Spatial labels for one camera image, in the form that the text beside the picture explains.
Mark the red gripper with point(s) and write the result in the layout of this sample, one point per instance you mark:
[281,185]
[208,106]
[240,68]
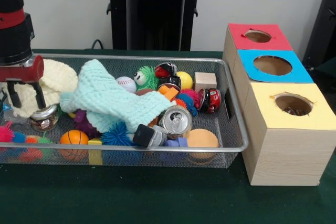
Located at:
[23,73]

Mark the cream yellow cloth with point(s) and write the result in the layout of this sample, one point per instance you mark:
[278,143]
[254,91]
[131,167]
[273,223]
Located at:
[60,80]

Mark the mint green cloth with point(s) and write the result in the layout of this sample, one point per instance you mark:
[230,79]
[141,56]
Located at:
[105,103]

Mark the multicolour cartoon print cloth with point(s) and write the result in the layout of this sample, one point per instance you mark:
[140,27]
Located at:
[294,111]

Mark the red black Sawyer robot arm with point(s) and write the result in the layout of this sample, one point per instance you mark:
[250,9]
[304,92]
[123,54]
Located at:
[10,30]

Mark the shallow clear mesh bin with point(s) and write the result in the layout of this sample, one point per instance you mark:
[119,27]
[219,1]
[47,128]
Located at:
[232,129]

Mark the wooden box with three holes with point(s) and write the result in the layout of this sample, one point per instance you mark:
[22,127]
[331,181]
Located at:
[289,150]

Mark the pink spiky ball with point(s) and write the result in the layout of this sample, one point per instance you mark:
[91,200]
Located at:
[6,132]

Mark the orange toy basketball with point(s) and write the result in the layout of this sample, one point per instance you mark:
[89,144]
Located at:
[74,138]

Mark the white toy baseball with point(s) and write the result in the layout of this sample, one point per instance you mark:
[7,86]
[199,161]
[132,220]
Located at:
[126,84]

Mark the green spiky ball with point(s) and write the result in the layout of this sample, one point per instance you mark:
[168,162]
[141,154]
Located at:
[148,77]

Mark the orange plastic toy brick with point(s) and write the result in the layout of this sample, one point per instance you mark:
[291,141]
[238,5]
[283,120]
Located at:
[169,92]

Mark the silver drinks can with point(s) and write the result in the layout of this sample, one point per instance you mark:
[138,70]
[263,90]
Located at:
[176,121]

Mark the yellow ball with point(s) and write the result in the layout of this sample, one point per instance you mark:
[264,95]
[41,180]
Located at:
[185,80]

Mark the small wooden cube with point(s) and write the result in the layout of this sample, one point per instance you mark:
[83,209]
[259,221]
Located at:
[205,81]

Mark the peach orange ball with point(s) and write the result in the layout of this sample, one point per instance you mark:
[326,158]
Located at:
[202,139]

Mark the black chair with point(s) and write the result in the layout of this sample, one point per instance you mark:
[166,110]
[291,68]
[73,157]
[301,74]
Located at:
[323,24]

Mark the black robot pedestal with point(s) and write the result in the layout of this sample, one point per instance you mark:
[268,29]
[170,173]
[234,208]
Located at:
[152,14]

